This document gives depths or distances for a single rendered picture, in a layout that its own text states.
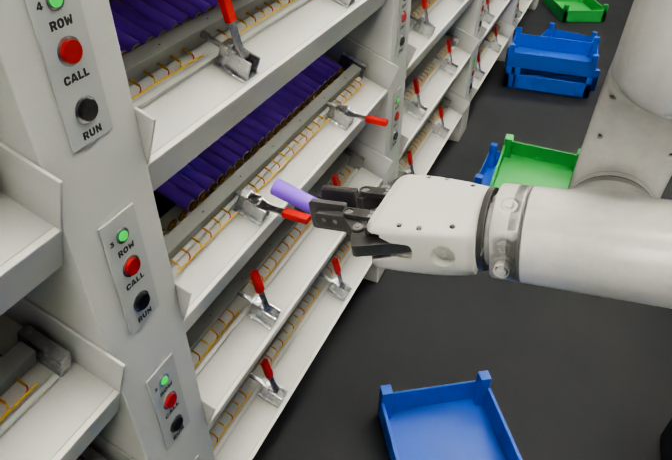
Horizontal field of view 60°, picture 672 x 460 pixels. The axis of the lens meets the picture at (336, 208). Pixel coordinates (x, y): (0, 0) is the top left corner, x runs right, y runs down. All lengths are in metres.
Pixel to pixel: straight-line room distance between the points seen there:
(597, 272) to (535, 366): 0.78
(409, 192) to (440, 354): 0.72
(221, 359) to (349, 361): 0.42
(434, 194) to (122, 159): 0.27
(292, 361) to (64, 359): 0.56
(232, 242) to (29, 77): 0.36
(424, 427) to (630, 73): 0.82
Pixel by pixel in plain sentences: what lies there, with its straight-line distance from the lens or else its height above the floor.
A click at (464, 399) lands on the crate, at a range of 1.17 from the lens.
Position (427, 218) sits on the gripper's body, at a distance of 0.51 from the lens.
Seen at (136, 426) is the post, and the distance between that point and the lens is 0.65.
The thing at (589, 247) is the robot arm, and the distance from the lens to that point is 0.48.
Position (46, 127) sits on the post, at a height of 0.75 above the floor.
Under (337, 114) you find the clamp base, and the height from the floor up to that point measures 0.51.
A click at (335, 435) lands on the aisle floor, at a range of 1.11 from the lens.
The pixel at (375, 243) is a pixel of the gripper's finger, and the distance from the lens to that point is 0.51.
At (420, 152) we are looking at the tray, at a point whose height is 0.11.
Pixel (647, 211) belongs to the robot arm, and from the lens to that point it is 0.49.
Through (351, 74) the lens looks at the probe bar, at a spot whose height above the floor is 0.53.
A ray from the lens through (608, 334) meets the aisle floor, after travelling 1.37.
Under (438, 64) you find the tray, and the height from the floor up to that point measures 0.31.
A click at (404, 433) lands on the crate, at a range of 1.11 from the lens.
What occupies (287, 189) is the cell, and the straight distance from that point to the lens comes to 0.59.
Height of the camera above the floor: 0.94
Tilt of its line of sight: 37 degrees down
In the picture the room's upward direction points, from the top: straight up
